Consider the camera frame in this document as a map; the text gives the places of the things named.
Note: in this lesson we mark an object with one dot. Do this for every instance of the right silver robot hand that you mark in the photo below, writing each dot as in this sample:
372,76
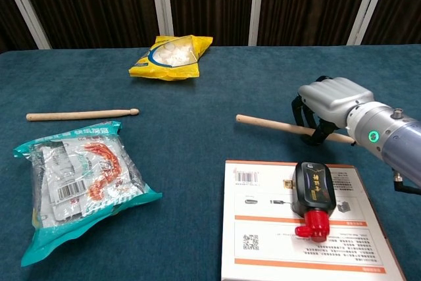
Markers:
332,96

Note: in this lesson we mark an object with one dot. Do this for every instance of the wooden drumstick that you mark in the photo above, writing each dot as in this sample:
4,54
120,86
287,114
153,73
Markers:
82,115
269,123

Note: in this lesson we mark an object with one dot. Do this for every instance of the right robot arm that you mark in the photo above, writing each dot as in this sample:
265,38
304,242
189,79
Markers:
394,143

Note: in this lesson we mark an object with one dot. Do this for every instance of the black bottle red cap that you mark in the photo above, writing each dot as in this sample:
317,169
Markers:
312,192

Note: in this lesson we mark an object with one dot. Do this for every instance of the teal velvet table cloth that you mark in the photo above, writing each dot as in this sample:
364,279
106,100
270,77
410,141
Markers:
197,129

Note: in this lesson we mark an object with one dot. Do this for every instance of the white orange product box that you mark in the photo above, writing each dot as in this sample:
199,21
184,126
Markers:
263,228

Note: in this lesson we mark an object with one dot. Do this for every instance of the yellow snack bag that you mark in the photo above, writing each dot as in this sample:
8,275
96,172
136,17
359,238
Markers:
171,68

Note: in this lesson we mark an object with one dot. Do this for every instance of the teal shrimp snack package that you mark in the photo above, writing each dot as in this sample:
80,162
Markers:
82,179

